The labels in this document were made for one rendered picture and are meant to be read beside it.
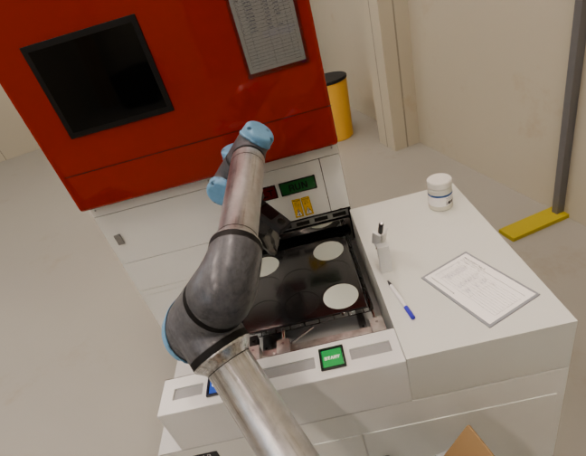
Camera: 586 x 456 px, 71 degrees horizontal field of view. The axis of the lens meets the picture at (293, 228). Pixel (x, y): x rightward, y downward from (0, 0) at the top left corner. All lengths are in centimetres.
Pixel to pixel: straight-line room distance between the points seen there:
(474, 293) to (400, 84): 296
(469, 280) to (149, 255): 102
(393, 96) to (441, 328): 304
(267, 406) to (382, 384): 32
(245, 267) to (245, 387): 20
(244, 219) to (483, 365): 60
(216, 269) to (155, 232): 79
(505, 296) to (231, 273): 63
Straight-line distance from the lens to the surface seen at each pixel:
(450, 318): 99
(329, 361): 94
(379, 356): 93
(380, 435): 112
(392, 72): 377
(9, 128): 898
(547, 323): 100
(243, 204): 77
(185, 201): 136
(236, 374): 73
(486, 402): 112
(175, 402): 102
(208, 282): 67
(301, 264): 130
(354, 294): 116
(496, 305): 102
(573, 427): 202
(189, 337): 74
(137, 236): 146
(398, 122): 391
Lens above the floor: 169
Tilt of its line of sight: 32 degrees down
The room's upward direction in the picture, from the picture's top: 17 degrees counter-clockwise
